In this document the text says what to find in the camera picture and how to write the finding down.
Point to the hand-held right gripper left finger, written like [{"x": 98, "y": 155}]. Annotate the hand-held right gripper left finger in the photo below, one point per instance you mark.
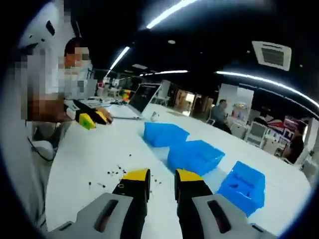
[{"x": 134, "y": 199}]

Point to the shelf of colourful items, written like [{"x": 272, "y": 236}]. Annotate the shelf of colourful items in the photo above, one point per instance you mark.
[{"x": 240, "y": 110}]

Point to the colourful toy figure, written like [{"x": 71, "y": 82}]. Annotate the colourful toy figure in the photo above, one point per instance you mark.
[{"x": 125, "y": 95}]

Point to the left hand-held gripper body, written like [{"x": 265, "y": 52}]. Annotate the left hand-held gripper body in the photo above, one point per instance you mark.
[{"x": 72, "y": 110}]

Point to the round ceiling fixture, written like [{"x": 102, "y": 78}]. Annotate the round ceiling fixture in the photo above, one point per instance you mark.
[{"x": 171, "y": 41}]

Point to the black computer mouse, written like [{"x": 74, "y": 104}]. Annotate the black computer mouse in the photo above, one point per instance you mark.
[{"x": 110, "y": 120}]

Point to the red blue wall poster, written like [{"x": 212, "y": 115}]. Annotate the red blue wall poster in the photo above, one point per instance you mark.
[{"x": 276, "y": 123}]

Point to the ceiling air conditioner vent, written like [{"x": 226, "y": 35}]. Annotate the ceiling air conditioner vent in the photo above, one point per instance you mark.
[{"x": 271, "y": 55}]

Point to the white chest device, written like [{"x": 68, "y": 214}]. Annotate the white chest device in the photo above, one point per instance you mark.
[{"x": 37, "y": 30}]

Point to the operator in white shirt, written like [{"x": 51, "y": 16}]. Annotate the operator in white shirt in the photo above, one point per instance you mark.
[{"x": 22, "y": 174}]

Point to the long ceiling light strip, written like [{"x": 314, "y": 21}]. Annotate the long ceiling light strip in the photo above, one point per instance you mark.
[{"x": 162, "y": 18}]

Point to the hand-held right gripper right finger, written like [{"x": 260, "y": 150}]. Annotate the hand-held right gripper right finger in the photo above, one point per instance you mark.
[{"x": 192, "y": 199}]

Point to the white mesh office chair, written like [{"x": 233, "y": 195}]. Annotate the white mesh office chair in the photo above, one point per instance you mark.
[{"x": 255, "y": 134}]

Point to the small black screws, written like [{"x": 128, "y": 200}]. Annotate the small black screws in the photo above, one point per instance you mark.
[{"x": 112, "y": 172}]

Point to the silver laptop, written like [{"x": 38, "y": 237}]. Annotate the silver laptop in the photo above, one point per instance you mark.
[{"x": 143, "y": 98}]

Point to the blue plastic bin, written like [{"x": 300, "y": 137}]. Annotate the blue plastic bin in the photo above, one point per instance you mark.
[
  {"x": 243, "y": 186},
  {"x": 194, "y": 156},
  {"x": 164, "y": 134}
]

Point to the white chair armrest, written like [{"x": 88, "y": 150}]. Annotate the white chair armrest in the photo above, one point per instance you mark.
[{"x": 43, "y": 149}]

